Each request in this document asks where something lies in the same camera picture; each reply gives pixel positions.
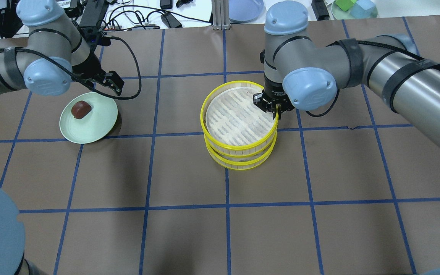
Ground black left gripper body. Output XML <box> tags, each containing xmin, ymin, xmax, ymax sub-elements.
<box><xmin>71</xmin><ymin>26</ymin><xmax>112</xmax><ymax>88</ymax></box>

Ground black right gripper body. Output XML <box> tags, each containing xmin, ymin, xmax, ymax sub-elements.
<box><xmin>253</xmin><ymin>75</ymin><xmax>295</xmax><ymax>114</ymax></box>

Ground brown steamed bun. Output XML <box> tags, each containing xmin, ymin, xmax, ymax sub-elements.
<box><xmin>71</xmin><ymin>100</ymin><xmax>92</xmax><ymax>120</ymax></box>

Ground yellow-rimmed steamer layer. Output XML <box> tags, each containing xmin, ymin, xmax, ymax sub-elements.
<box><xmin>205</xmin><ymin>133</ymin><xmax>277</xmax><ymax>171</ymax></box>
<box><xmin>200</xmin><ymin>81</ymin><xmax>278</xmax><ymax>155</ymax></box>

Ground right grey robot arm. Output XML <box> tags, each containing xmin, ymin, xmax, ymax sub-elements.
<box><xmin>253</xmin><ymin>0</ymin><xmax>440</xmax><ymax>147</ymax></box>

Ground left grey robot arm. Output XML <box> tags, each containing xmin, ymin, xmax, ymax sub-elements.
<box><xmin>0</xmin><ymin>0</ymin><xmax>124</xmax><ymax>96</ymax></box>

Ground mint green plate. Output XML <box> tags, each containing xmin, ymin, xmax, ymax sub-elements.
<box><xmin>59</xmin><ymin>92</ymin><xmax>118</xmax><ymax>144</ymax></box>

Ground black power adapter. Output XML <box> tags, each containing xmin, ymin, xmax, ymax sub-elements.
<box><xmin>78</xmin><ymin>0</ymin><xmax>109</xmax><ymax>27</ymax></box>

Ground blue plate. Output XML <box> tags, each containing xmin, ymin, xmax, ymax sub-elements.
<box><xmin>228</xmin><ymin>0</ymin><xmax>264</xmax><ymax>23</ymax></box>

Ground green plate with blocks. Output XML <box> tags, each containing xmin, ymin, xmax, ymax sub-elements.
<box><xmin>330</xmin><ymin>0</ymin><xmax>378</xmax><ymax>20</ymax></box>

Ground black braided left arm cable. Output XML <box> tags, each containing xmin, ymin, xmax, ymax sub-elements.
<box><xmin>0</xmin><ymin>35</ymin><xmax>142</xmax><ymax>101</ymax></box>

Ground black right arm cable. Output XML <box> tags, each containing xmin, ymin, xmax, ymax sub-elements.
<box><xmin>304</xmin><ymin>89</ymin><xmax>340</xmax><ymax>118</ymax></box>

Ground aluminium frame post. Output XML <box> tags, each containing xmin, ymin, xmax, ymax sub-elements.
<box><xmin>211</xmin><ymin>0</ymin><xmax>231</xmax><ymax>30</ymax></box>

